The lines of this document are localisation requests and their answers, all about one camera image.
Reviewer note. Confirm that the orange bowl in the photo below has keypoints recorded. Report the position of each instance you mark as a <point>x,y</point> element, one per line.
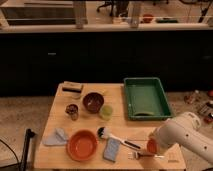
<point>82,145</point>

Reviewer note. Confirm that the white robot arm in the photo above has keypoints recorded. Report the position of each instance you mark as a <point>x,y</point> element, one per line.
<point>182,129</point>

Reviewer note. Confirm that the red apple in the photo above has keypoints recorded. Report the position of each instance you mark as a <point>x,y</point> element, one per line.
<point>152,146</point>

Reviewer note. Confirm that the silver fork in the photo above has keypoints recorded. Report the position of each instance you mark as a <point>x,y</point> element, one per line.
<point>137,155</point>

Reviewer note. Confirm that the light green plastic cup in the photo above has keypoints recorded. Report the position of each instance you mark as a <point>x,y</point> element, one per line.
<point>106,112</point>

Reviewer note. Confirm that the dark red bowl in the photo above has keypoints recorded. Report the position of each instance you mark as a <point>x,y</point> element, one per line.
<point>93,102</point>

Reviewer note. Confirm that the dark metal cup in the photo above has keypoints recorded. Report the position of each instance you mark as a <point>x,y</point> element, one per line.
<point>72,111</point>

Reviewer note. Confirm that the grey folded cloth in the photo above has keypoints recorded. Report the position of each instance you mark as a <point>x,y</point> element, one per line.
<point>57,138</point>

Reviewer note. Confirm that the blue sponge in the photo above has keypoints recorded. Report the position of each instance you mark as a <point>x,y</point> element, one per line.
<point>111,149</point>

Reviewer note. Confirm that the wooden block with black strip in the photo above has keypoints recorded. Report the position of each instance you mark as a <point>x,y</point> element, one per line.
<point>72,87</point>

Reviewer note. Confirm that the black stand post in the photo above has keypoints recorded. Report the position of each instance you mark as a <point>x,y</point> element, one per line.
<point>29,135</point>

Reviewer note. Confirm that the dish brush white handle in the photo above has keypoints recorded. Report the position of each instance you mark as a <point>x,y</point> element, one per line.
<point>104,133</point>

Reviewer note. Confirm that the green plastic tray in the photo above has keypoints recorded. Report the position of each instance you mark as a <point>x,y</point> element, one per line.
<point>146,99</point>

